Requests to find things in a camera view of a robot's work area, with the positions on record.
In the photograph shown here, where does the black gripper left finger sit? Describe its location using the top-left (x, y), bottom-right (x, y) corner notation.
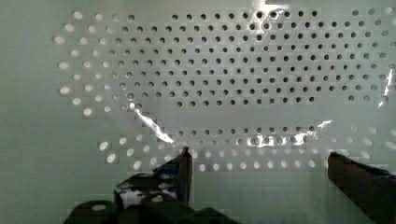
top-left (114, 147), bottom-right (192, 209)

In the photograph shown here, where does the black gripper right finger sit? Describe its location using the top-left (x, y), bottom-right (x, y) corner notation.
top-left (328, 152), bottom-right (396, 224)

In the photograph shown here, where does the mint green oval strainer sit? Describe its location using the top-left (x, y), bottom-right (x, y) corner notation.
top-left (1, 0), bottom-right (395, 224)

